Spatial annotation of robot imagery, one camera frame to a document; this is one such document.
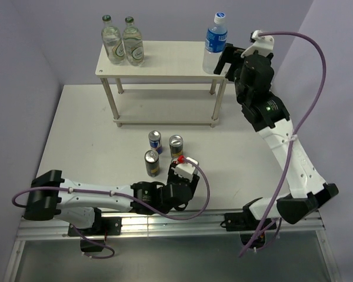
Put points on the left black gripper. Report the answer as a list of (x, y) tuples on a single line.
[(171, 175)]

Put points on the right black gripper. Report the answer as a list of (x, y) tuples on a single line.
[(230, 54)]

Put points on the plastic water bottle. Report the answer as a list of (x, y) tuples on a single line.
[(215, 41)]

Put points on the black gold can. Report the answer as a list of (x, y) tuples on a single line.
[(176, 145), (151, 158)]

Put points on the blue red bull can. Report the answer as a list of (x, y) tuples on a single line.
[(155, 141)]

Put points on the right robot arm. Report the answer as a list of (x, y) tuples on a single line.
[(252, 75)]

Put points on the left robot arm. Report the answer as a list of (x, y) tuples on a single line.
[(80, 205)]

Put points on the white two-tier shelf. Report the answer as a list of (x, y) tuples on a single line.
[(169, 88)]

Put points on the right glass bottle green cap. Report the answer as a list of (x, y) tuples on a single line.
[(133, 43)]

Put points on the glass bottle green cap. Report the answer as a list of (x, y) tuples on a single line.
[(112, 40), (133, 43)]

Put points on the left glass bottle green cap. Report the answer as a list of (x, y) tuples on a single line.
[(112, 40)]

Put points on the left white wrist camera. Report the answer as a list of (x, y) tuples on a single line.
[(186, 167)]

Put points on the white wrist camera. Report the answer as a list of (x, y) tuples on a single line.
[(186, 167), (264, 45)]

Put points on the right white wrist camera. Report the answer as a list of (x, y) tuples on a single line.
[(264, 45)]

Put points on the aluminium front rail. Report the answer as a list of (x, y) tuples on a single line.
[(132, 225)]

